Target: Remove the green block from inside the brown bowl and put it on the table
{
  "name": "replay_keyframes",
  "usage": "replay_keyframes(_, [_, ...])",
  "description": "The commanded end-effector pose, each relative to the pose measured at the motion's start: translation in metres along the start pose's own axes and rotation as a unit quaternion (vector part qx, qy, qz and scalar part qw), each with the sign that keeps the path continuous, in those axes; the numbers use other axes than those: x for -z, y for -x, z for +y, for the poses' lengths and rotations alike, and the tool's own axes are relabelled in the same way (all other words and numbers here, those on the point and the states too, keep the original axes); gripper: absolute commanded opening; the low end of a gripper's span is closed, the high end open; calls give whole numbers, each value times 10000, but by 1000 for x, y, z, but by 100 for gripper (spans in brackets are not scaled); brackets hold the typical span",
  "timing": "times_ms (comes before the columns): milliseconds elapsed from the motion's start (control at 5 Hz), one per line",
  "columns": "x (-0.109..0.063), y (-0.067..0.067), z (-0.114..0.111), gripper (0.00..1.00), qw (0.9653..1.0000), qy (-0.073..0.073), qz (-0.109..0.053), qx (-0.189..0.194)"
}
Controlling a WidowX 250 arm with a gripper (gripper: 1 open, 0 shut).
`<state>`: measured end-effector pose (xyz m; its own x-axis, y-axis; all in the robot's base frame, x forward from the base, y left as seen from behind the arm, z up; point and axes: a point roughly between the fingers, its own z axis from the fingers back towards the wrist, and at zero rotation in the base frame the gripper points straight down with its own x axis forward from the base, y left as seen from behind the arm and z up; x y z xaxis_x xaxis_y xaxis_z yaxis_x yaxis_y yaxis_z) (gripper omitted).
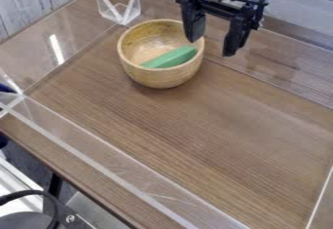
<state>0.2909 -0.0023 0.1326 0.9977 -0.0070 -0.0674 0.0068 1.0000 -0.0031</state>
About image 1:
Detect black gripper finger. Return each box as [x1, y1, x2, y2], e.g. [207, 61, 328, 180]
[181, 0, 207, 43]
[223, 16, 252, 57]

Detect green rectangular block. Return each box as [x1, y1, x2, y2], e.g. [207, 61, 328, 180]
[141, 46, 198, 68]

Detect brown wooden bowl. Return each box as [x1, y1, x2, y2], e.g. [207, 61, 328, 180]
[118, 19, 205, 89]

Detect clear acrylic table barrier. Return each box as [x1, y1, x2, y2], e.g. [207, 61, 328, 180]
[0, 0, 333, 229]

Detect black table leg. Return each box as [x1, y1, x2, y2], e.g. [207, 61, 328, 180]
[49, 173, 63, 198]

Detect clear acrylic corner bracket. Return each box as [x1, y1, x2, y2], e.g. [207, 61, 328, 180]
[97, 0, 141, 25]

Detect grey metal base plate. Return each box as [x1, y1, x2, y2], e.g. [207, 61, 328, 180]
[43, 198, 97, 229]

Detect black cable loop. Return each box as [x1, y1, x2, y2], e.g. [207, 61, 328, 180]
[0, 189, 62, 229]

